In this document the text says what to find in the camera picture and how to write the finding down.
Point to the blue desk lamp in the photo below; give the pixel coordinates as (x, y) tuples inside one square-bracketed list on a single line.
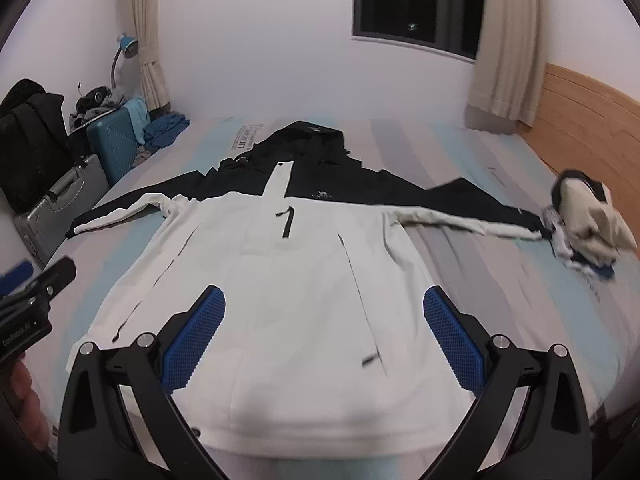
[(127, 47)]

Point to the blue crumpled clothes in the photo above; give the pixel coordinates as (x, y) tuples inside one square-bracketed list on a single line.
[(163, 131)]

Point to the beige curtain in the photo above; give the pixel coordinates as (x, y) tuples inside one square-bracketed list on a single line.
[(144, 15), (509, 66)]

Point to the black backpack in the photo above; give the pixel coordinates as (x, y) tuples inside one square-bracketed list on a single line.
[(35, 152)]

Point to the white and black jacket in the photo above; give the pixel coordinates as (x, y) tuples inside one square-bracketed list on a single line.
[(323, 350)]

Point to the left beige curtain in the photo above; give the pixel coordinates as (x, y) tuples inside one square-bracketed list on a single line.
[(144, 15)]

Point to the teal hard suitcase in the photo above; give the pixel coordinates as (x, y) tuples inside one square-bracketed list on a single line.
[(112, 138)]

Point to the grey clutter with headphones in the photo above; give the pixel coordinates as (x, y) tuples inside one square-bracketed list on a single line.
[(95, 103)]

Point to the folded clothes pile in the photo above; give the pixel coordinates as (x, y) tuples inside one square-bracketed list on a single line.
[(587, 232)]

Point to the light blue cloth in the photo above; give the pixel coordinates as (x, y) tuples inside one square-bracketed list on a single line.
[(139, 116)]

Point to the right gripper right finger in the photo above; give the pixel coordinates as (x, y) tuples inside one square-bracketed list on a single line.
[(551, 439)]

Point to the dark window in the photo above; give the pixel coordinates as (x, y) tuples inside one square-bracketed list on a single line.
[(446, 25)]

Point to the right beige curtain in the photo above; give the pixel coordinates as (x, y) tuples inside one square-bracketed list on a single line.
[(509, 66)]

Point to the striped bed sheet mattress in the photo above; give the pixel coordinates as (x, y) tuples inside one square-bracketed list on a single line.
[(516, 288)]

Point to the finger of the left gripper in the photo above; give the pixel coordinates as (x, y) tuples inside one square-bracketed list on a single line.
[(53, 280), (15, 277)]

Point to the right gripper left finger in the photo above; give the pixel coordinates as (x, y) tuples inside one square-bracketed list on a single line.
[(97, 440)]

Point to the silver hard suitcase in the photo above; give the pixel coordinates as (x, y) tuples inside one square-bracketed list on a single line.
[(44, 228)]

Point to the left hand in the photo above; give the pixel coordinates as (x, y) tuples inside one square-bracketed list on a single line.
[(30, 415)]

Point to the wooden headboard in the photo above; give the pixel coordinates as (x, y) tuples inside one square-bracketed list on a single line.
[(584, 124)]

